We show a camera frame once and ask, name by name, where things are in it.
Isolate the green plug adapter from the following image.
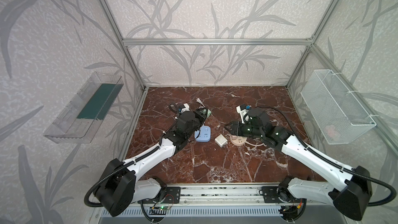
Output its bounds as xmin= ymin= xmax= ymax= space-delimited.
xmin=202 ymin=109 xmax=211 ymax=118

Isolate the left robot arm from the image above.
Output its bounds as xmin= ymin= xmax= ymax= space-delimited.
xmin=84 ymin=107 xmax=211 ymax=217

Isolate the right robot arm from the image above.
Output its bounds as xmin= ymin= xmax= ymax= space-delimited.
xmin=224 ymin=105 xmax=397 ymax=221

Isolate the white plug adapter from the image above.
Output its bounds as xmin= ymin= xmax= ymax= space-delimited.
xmin=215 ymin=134 xmax=228 ymax=148

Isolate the pink round power strip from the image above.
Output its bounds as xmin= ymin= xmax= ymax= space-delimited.
xmin=230 ymin=135 xmax=247 ymax=146

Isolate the blue square power strip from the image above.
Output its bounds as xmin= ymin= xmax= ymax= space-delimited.
xmin=194 ymin=125 xmax=211 ymax=143

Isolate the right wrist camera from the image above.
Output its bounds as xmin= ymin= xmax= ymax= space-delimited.
xmin=236 ymin=104 xmax=251 ymax=123

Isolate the pink cable with plug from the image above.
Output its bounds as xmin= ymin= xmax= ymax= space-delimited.
xmin=245 ymin=139 xmax=268 ymax=147

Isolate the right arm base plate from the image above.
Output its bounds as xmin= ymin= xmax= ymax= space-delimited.
xmin=259 ymin=186 xmax=302 ymax=205

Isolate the white wire basket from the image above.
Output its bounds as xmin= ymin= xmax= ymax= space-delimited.
xmin=301 ymin=69 xmax=377 ymax=145

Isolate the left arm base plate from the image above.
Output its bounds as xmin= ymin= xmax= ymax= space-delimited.
xmin=142 ymin=187 xmax=181 ymax=204

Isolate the aluminium frame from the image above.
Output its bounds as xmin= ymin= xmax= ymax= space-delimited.
xmin=86 ymin=0 xmax=398 ymax=224

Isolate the clear plastic wall tray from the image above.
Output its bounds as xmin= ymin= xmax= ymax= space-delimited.
xmin=44 ymin=72 xmax=124 ymax=144

